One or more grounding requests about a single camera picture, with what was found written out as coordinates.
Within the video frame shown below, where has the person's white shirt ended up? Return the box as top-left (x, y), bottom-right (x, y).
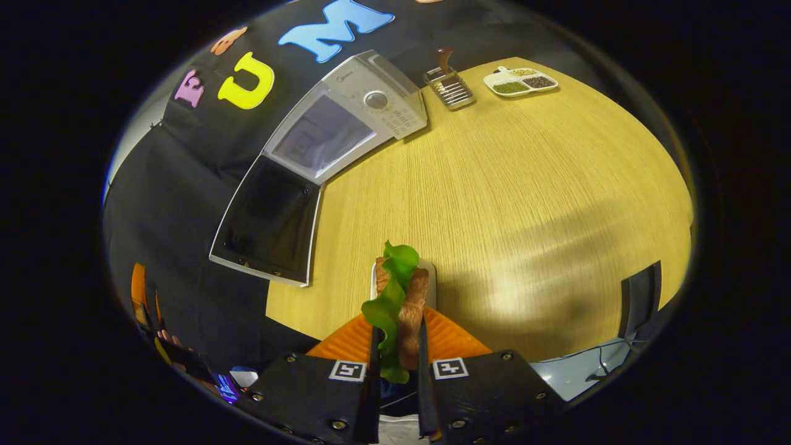
top-left (378, 415), bottom-right (428, 445)

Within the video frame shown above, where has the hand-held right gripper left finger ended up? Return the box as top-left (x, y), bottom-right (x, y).
top-left (238, 313), bottom-right (383, 445)

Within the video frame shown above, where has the white microwave oven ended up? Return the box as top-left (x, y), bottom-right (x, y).
top-left (209, 49), bottom-right (428, 287)

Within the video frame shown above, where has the white divided dish of grains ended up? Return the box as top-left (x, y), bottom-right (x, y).
top-left (483, 66), bottom-right (559, 98)

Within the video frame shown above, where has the metal wire utensil holder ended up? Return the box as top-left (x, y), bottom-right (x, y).
top-left (424, 65), bottom-right (476, 112)

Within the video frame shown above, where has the white plate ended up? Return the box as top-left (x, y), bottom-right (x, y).
top-left (370, 258), bottom-right (438, 310)

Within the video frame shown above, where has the sandwich with green lettuce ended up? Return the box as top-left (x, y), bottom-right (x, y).
top-left (362, 241), bottom-right (430, 384)

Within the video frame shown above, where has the black cable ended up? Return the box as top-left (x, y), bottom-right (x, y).
top-left (544, 337), bottom-right (646, 381)

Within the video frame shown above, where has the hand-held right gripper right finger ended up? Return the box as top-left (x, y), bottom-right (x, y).
top-left (417, 306), bottom-right (566, 443)

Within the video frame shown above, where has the black chair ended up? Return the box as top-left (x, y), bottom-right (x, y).
top-left (620, 260), bottom-right (663, 344)

